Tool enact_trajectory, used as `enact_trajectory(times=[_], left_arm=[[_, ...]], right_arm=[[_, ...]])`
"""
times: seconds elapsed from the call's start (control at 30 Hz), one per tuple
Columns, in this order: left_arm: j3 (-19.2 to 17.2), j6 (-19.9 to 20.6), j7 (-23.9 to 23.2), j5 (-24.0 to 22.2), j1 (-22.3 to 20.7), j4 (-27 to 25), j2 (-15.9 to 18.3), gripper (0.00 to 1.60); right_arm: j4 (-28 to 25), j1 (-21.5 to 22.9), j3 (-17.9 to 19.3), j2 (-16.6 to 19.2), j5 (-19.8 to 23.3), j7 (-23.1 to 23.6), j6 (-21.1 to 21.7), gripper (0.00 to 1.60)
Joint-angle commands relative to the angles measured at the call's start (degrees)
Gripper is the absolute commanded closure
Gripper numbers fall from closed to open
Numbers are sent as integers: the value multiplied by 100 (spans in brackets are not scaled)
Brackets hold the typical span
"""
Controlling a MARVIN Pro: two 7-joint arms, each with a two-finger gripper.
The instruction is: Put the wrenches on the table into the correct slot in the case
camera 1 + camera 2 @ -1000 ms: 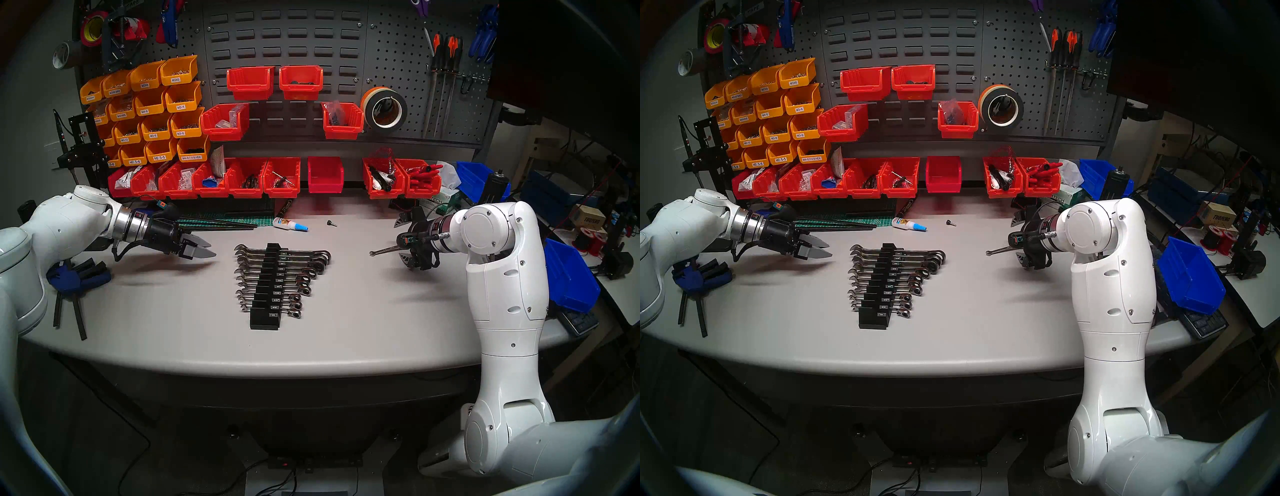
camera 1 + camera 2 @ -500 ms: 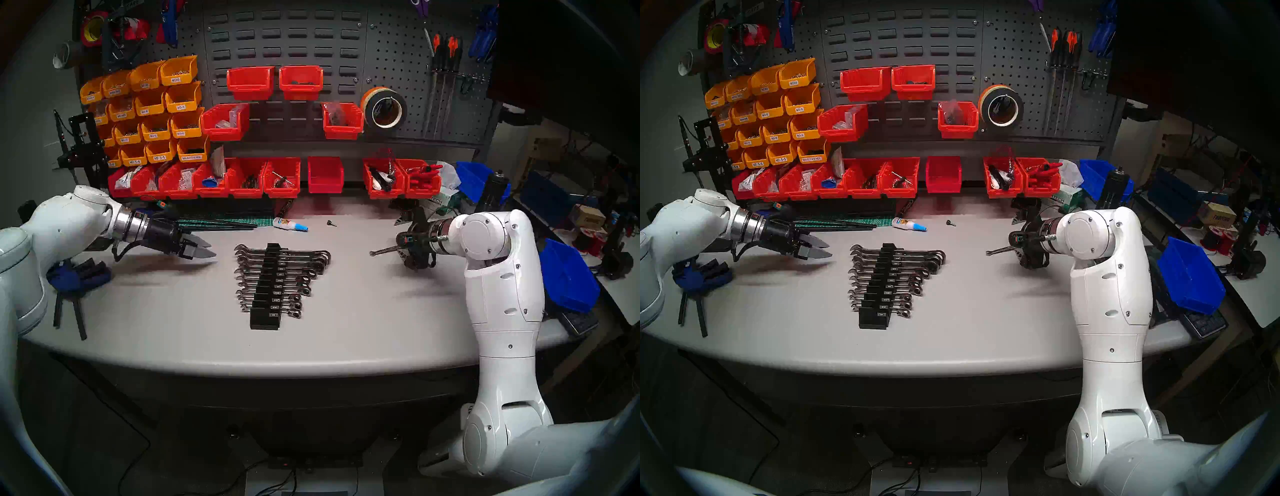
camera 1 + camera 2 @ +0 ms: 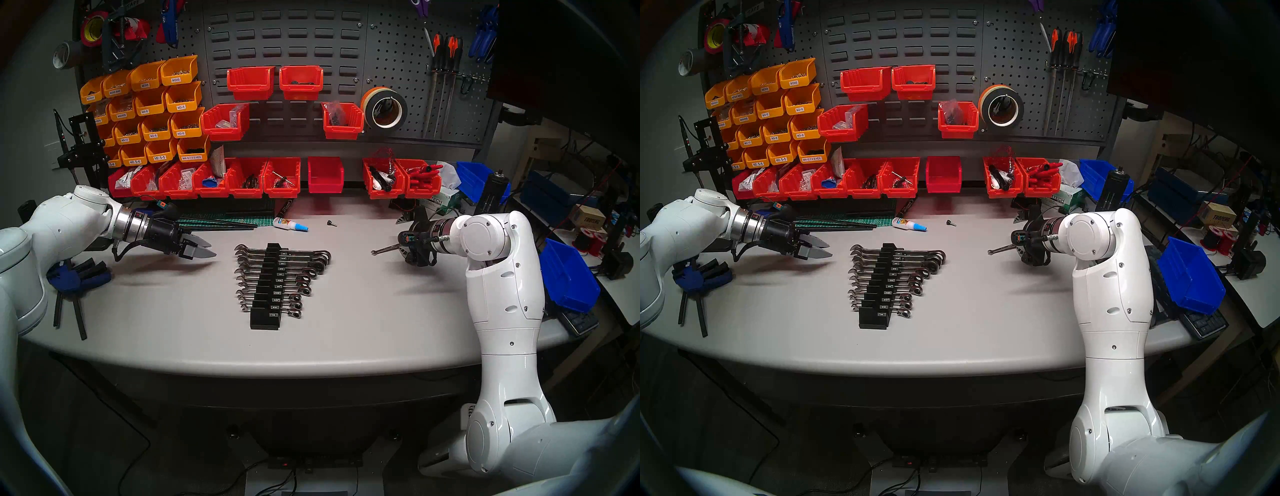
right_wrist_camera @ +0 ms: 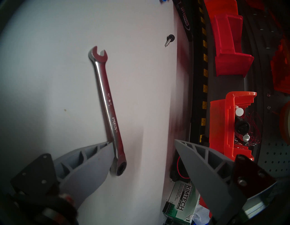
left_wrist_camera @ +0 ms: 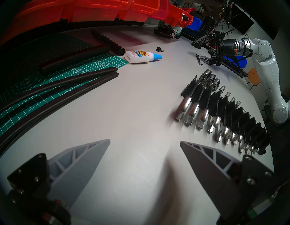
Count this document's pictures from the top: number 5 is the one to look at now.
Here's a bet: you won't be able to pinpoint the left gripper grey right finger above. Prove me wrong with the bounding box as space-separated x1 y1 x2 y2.
180 141 275 225

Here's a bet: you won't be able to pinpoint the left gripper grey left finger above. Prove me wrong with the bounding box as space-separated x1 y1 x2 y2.
7 139 111 225

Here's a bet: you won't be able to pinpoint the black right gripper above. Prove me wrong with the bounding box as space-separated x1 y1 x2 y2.
192 31 235 66

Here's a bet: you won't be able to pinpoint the black wrench holder case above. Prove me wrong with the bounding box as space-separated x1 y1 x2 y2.
181 75 272 156

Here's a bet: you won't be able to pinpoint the blue plastic storage bin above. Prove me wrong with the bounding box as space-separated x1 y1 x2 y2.
225 55 248 69
181 15 203 31

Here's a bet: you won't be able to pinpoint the silver ratcheting combination wrench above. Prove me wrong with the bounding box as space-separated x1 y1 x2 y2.
207 86 226 133
239 109 248 153
224 97 236 145
185 74 216 127
232 100 244 145
197 78 221 130
251 118 260 155
245 113 254 154
176 69 212 122
215 92 231 142

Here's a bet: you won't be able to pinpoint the wooden chair seat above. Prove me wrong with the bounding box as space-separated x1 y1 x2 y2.
247 67 261 86

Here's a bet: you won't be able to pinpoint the white glue bottle blue cap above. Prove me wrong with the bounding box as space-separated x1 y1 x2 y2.
125 50 163 64

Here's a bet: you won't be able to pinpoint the black computer monitor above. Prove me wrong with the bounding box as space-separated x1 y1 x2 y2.
233 0 281 41

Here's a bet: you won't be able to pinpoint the thin long black rod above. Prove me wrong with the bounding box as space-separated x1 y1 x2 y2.
0 66 118 114
0 71 120 156

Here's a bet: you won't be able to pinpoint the black marker pen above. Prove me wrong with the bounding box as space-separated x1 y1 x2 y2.
91 29 126 56

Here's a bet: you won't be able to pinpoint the green cutting mat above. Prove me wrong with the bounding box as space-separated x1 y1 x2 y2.
0 33 129 137

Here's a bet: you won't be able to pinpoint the black rectangular frame stand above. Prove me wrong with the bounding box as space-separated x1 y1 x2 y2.
210 48 248 78

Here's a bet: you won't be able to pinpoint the black battery holder red wires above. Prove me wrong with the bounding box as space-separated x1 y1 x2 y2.
154 24 179 39

